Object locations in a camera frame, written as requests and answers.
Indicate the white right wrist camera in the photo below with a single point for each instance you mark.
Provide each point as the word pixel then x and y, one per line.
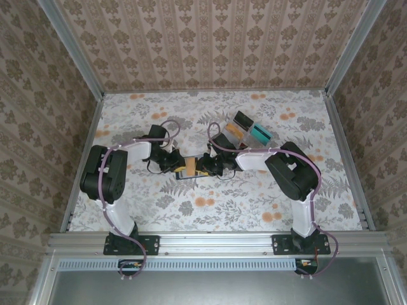
pixel 210 146

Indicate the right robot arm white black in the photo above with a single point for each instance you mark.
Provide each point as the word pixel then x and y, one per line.
pixel 292 176

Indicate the teal credit card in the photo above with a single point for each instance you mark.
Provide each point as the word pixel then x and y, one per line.
pixel 261 133

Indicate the floral print tablecloth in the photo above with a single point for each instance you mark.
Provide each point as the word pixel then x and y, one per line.
pixel 222 206

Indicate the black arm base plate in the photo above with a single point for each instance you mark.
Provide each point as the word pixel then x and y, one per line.
pixel 151 244
pixel 280 244

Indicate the striped gold grey card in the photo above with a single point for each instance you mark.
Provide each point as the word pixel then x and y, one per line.
pixel 229 137

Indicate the grey metal panel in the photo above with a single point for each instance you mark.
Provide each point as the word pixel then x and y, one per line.
pixel 216 289

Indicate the aluminium mounting beam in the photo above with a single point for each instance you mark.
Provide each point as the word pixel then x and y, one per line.
pixel 216 243

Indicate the aluminium lower frame bar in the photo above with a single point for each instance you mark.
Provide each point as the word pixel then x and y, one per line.
pixel 386 279
pixel 44 279

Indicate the aluminium frame post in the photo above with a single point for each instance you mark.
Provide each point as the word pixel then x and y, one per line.
pixel 73 51
pixel 353 47

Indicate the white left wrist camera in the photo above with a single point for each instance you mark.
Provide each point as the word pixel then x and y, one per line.
pixel 170 146

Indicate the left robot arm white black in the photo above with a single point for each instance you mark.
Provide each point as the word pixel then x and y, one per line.
pixel 103 178

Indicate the black credit card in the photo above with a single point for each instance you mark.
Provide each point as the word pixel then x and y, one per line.
pixel 244 120

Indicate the small controller board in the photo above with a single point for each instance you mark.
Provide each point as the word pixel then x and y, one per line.
pixel 130 266
pixel 306 263

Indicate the aluminium side rail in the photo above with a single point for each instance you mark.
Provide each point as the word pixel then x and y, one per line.
pixel 93 120
pixel 342 143

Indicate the red credit card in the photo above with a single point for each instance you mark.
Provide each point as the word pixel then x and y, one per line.
pixel 243 146

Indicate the clear acrylic card organizer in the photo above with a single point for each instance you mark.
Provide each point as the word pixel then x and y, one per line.
pixel 248 130

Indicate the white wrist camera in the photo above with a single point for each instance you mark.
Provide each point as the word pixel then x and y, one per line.
pixel 210 146
pixel 170 146

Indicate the blue card holder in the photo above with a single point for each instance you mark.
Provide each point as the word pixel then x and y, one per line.
pixel 190 178

